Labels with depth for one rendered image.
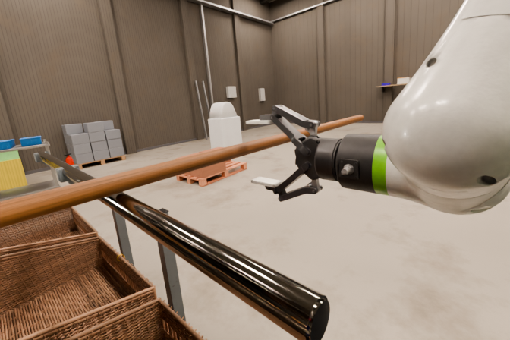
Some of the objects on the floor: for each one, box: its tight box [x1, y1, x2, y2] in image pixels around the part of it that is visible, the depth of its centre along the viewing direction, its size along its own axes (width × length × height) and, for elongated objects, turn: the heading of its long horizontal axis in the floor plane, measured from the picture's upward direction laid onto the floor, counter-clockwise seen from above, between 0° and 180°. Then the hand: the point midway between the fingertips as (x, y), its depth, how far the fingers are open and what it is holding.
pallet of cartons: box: [175, 147, 247, 187], centre depth 454 cm, size 115×79×42 cm
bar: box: [33, 151, 330, 340], centre depth 78 cm, size 31×127×118 cm, turn 71°
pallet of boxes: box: [61, 121, 126, 170], centre depth 648 cm, size 113×77×112 cm
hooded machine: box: [208, 102, 242, 149], centre depth 662 cm, size 70×63×137 cm
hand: (256, 152), depth 54 cm, fingers open, 13 cm apart
